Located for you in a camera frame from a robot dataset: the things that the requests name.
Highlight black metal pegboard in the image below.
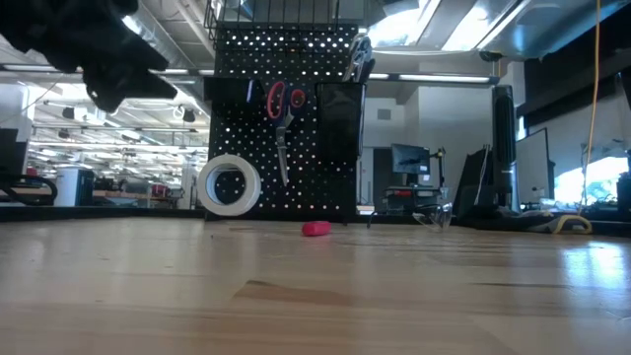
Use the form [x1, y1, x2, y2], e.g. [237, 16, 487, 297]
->
[204, 22, 369, 222]

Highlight red and blue scissors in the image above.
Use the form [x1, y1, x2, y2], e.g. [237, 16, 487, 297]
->
[265, 80, 308, 187]

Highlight white tape roll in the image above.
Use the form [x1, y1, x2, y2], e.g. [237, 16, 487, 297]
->
[196, 153, 262, 217]

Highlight black cable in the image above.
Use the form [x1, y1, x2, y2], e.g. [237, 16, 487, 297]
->
[367, 201, 454, 232]

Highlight red T-handle hex key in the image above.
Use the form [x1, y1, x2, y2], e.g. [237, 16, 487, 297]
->
[301, 220, 333, 238]

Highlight black plastic pegboard bin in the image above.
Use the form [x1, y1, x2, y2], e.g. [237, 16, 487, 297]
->
[204, 76, 265, 106]
[315, 81, 368, 162]

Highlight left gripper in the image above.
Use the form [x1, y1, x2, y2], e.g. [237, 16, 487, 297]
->
[0, 0, 178, 114]

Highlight black grey work glove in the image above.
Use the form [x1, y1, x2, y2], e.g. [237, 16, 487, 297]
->
[529, 212, 594, 236]

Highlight yellow cable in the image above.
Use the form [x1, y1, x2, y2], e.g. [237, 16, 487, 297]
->
[580, 0, 603, 214]

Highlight white cylindrical bucket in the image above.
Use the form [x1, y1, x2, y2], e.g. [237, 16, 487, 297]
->
[52, 166, 95, 208]

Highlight black vertical pole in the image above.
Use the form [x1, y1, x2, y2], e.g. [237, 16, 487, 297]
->
[491, 84, 520, 211]

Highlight black computer monitor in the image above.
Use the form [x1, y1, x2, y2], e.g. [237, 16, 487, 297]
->
[391, 143, 432, 176]

